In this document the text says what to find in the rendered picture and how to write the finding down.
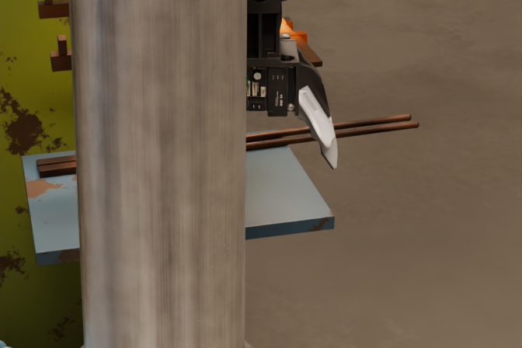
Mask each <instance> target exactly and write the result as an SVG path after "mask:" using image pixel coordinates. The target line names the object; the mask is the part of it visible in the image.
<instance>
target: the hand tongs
mask: <svg viewBox="0 0 522 348"><path fill-rule="evenodd" d="M411 119H412V116H411V115H410V114H408V113H407V114H402V115H396V116H389V117H378V118H372V119H366V120H354V121H347V122H341V123H334V124H332V125H333V128H334V130H339V131H335V136H336V138H341V137H352V136H358V135H364V134H376V133H381V132H388V131H399V130H405V129H412V128H418V126H419V122H418V121H411V122H405V123H399V124H389V123H396V122H402V121H410V120H411ZM378 124H387V125H381V126H374V127H366V126H372V125H378ZM354 127H363V128H357V129H350V130H342V129H347V128H354ZM299 134H309V135H302V136H296V137H287V136H293V135H299ZM275 137H285V138H278V139H272V140H265V141H257V140H263V139H269V138H275ZM246 141H254V142H248V143H246V150H250V149H257V148H268V147H274V146H281V145H286V144H298V143H305V142H310V141H316V140H315V139H314V138H313V137H312V136H311V135H310V129H309V127H299V128H292V129H286V130H274V131H268V132H262V133H255V134H247V135H246ZM36 162H37V170H38V173H39V176H40V178H47V177H52V176H64V175H70V174H76V157H75V155H67V156H61V157H55V158H43V159H37V160H36Z"/></svg>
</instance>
